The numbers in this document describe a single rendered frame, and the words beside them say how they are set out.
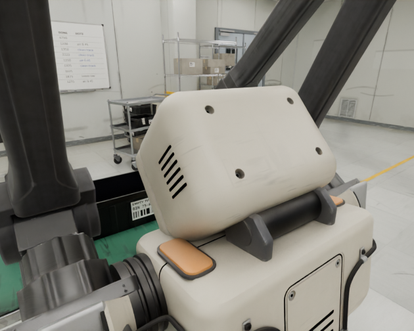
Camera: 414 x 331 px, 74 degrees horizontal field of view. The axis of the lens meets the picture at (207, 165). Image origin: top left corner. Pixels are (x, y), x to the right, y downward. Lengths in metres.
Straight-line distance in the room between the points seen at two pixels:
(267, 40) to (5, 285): 0.76
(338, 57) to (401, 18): 7.45
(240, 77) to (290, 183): 0.37
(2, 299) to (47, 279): 0.47
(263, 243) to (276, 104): 0.17
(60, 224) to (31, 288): 0.07
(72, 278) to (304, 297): 0.23
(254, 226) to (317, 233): 0.09
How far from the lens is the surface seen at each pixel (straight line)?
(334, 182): 0.53
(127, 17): 5.93
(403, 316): 2.21
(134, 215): 0.86
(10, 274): 0.83
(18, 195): 0.32
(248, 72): 0.61
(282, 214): 0.30
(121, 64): 5.80
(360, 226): 0.38
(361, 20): 0.48
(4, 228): 0.36
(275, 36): 0.56
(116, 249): 0.80
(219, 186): 0.24
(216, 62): 5.13
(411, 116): 7.74
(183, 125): 0.26
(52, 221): 0.34
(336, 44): 0.49
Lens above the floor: 1.41
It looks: 20 degrees down
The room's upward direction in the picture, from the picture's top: straight up
